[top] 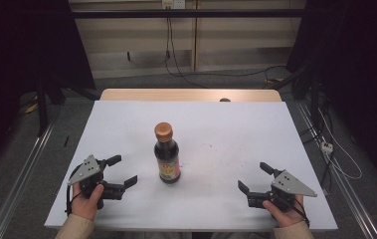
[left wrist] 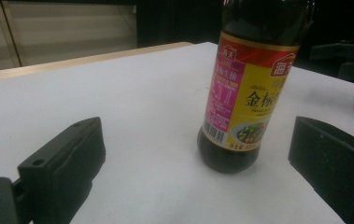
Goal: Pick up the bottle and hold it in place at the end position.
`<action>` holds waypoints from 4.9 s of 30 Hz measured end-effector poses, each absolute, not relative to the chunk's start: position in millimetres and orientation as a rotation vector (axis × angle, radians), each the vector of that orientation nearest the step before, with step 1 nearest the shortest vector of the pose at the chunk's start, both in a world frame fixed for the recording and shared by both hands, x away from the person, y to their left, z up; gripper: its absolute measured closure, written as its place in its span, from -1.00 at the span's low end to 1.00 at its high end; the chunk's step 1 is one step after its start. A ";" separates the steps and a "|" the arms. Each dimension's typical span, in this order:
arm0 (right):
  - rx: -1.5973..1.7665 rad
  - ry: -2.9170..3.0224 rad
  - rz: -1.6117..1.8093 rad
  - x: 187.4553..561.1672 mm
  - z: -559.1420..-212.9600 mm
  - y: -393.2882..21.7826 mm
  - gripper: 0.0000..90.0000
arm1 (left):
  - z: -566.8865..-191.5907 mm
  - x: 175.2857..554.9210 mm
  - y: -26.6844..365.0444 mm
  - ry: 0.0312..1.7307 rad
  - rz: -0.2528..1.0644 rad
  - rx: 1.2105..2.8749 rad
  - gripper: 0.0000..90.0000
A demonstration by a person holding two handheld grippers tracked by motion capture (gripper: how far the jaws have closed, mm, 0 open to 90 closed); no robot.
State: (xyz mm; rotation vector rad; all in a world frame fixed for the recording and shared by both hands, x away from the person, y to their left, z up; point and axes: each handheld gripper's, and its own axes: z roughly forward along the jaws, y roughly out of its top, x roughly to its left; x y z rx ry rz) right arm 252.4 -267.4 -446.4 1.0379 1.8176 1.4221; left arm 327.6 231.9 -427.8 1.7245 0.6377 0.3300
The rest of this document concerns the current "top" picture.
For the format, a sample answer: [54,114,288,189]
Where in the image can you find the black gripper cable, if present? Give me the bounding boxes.
[65,165,82,217]
[291,198,311,227]

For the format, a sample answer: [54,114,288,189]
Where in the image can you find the black horizontal bar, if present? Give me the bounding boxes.
[71,9,309,19]

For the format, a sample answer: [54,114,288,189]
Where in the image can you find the person's left hand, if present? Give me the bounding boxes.
[71,182,105,222]

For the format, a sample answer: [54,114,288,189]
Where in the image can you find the white cable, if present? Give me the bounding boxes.
[318,108,363,181]

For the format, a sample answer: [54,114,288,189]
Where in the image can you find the bundle of black cables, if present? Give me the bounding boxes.
[299,99,335,187]

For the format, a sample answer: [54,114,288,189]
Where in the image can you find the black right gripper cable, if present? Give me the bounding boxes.
[291,198,311,227]

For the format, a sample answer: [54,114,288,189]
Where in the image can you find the white wall socket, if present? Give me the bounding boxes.
[161,0,186,10]

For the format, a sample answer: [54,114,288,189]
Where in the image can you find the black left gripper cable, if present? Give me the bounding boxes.
[65,165,82,217]

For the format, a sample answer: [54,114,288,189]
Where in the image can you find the person's right hand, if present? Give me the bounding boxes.
[263,193,310,229]

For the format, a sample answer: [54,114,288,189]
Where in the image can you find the white table board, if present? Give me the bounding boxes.
[44,100,339,232]

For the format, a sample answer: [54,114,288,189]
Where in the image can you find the dark sauce bottle orange cap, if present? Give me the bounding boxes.
[153,121,182,184]

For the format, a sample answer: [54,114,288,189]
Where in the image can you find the black floor cable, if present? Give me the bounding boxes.
[175,65,288,83]

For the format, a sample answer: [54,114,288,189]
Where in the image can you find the black curtain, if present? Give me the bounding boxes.
[0,0,96,182]
[285,0,377,191]

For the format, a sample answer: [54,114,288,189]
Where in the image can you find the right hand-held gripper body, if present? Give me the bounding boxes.
[246,168,318,213]

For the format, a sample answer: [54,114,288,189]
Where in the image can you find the aluminium floor rail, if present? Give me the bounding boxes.
[296,101,377,239]
[0,119,59,239]

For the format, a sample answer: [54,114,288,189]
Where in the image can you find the white power strip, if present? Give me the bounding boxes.
[320,140,334,155]

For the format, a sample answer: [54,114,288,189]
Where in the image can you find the wooden table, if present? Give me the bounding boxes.
[99,88,283,103]

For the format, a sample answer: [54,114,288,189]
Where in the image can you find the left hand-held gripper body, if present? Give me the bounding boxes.
[67,154,125,211]

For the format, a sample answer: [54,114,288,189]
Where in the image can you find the yellow floor object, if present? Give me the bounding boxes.
[24,96,40,115]

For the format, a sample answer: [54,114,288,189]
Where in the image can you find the black hanging cable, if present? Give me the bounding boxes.
[164,8,210,89]

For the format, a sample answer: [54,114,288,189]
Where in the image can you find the black metal stand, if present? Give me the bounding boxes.
[35,74,100,137]
[270,64,321,127]

